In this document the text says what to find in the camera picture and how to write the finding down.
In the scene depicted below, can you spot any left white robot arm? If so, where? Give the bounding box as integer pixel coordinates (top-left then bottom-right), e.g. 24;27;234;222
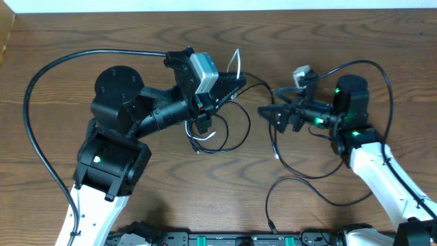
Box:
56;64;246;245

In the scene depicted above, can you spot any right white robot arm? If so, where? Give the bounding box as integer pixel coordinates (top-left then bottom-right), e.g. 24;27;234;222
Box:
258;75;436;245

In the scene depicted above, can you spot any white usb cable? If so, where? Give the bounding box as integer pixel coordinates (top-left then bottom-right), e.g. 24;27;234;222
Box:
184;48;242;142

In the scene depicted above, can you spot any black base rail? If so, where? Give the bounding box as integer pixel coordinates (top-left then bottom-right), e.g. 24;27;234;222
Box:
105;221;400;246

